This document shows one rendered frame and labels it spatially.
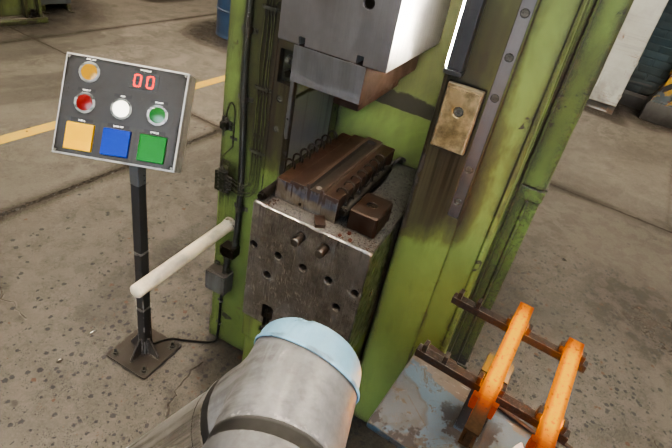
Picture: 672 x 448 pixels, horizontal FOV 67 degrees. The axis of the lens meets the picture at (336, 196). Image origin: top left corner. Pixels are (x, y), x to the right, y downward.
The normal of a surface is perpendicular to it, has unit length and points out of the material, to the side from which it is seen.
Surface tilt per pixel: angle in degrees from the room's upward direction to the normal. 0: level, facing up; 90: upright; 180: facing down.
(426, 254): 90
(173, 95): 60
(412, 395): 0
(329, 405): 37
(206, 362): 0
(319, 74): 90
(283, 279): 90
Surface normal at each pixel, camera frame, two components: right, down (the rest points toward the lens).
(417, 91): -0.46, 0.40
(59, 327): 0.17, -0.84
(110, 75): 0.04, 0.04
